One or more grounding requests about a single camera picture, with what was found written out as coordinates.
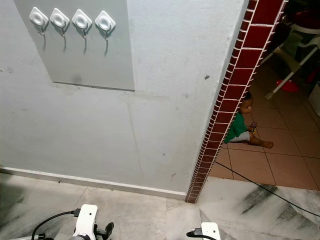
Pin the white high chair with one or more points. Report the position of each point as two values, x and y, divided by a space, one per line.
297 66

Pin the red plastic bowl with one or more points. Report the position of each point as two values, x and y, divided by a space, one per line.
291 87

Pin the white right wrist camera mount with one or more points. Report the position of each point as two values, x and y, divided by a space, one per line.
211 232

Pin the small child in green shirt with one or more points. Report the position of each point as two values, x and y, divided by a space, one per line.
235 127

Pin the grey wall board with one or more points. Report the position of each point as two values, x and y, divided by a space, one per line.
100 65

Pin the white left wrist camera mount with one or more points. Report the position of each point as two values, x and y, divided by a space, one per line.
86 220

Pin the white adhesive wall hook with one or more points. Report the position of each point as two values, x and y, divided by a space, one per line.
105 22
59 19
82 20
38 17

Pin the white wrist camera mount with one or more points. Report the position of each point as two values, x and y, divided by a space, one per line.
86 220
211 232

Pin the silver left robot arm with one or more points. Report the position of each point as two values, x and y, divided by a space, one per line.
32 238

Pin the grey skirting strip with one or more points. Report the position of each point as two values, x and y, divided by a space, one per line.
95 182

